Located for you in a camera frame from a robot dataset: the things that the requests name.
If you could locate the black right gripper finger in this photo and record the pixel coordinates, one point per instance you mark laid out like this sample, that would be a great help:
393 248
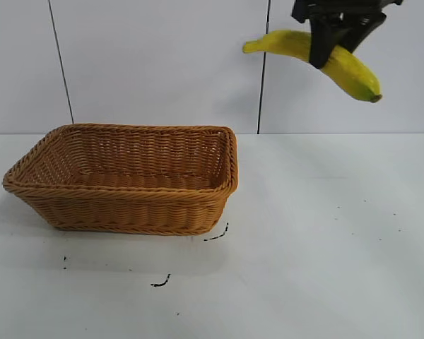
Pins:
323 42
365 30

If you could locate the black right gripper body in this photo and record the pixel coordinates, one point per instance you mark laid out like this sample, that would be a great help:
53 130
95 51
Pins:
342 6

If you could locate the yellow banana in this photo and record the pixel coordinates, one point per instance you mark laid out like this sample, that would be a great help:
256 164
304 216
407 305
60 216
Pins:
353 76

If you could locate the brown woven wicker basket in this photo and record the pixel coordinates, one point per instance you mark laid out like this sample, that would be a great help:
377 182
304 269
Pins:
127 208

